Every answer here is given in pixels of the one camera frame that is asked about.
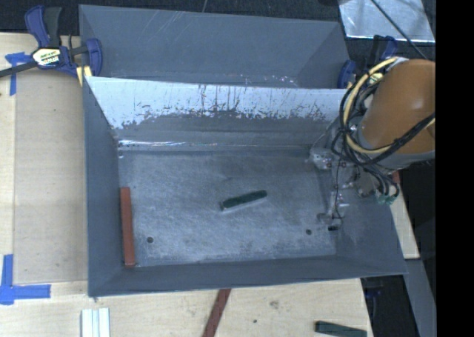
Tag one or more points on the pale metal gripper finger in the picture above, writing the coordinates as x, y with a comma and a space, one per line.
326, 217
321, 160

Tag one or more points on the grey metal bin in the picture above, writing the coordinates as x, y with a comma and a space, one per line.
207, 50

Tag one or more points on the dark green flat block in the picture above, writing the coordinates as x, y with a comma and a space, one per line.
244, 199

